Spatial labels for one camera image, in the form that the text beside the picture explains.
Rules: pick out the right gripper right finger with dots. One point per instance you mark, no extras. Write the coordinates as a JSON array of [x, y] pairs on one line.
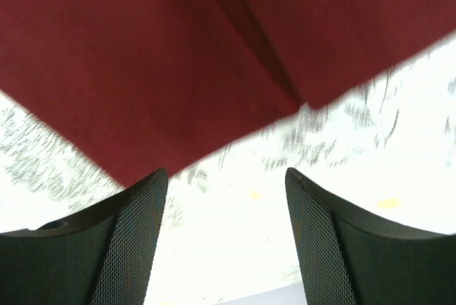
[[348, 255]]

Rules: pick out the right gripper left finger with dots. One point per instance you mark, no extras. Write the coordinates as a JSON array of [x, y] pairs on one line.
[[100, 255]]

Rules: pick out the dark maroon t shirt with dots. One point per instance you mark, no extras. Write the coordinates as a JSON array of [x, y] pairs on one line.
[[143, 84]]

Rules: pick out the floral table mat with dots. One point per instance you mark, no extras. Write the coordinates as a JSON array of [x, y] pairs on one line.
[[389, 147]]

